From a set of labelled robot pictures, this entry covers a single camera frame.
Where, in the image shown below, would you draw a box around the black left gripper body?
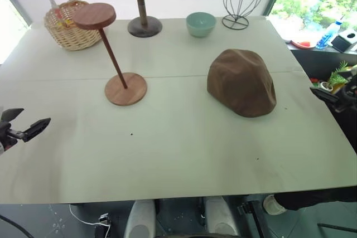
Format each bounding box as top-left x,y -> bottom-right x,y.
0,120 -> 25,151

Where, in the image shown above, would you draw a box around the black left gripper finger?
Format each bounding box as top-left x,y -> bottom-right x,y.
1,108 -> 25,120
23,118 -> 52,143

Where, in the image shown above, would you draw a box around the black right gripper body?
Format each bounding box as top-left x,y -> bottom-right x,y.
334,74 -> 357,114

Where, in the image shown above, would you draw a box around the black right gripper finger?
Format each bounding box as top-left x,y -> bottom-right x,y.
310,87 -> 340,104
337,65 -> 357,79

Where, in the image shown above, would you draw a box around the brown cap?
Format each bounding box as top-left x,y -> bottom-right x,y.
206,48 -> 277,118

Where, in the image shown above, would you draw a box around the reddish wooden hat stand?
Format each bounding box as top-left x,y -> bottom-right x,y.
73,2 -> 148,107

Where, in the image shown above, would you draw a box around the dark grey wooden hat stand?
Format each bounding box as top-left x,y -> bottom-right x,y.
119,0 -> 163,38

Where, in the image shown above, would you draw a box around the small potted green plant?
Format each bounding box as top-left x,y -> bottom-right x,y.
320,61 -> 349,93

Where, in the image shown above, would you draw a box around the black box with white lid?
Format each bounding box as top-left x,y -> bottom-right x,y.
331,28 -> 357,54

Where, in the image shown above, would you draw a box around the black side table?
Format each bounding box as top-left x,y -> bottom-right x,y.
284,40 -> 357,155

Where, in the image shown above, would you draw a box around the clear plastic water bottle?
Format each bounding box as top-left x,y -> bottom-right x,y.
315,15 -> 345,49

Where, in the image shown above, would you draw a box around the red plate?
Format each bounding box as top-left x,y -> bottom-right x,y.
290,40 -> 317,50

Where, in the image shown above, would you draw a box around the yellow red toys in basket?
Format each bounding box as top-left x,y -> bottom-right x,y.
54,9 -> 73,28

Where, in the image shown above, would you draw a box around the black trouser leg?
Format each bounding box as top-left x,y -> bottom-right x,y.
274,184 -> 357,211

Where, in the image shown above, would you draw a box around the white shoe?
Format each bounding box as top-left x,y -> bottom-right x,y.
263,194 -> 287,216

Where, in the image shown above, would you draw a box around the white paper table cover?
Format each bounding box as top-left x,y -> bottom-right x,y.
0,16 -> 303,81
0,69 -> 357,205

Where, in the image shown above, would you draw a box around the black metal table leg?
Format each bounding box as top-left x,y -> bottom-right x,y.
236,200 -> 266,238

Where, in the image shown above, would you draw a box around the grey rounded robot leg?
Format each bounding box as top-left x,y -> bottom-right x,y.
204,196 -> 240,236
123,200 -> 157,238

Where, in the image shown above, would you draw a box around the teal ceramic bowl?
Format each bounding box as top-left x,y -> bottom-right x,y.
186,12 -> 217,38

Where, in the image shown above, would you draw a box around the black cable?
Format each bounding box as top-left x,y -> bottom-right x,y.
0,214 -> 33,238

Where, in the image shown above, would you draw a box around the wicker basket with handle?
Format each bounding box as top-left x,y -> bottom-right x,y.
40,0 -> 103,52

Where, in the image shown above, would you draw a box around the white cable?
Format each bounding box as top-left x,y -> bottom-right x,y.
69,204 -> 112,238

